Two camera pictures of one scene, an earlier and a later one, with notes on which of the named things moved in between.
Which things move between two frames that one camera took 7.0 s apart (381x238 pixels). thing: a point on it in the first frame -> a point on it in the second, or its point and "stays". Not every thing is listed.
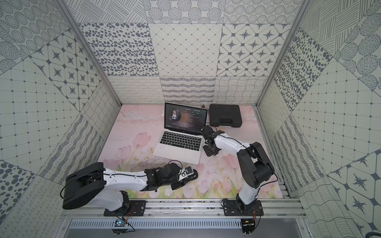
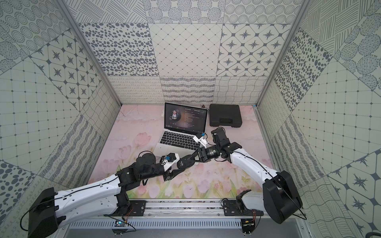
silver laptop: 181,139 stays
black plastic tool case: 225,115 stays
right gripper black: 209,152 -> 202,155
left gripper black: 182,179 -> 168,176
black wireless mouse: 193,176 -> 184,162
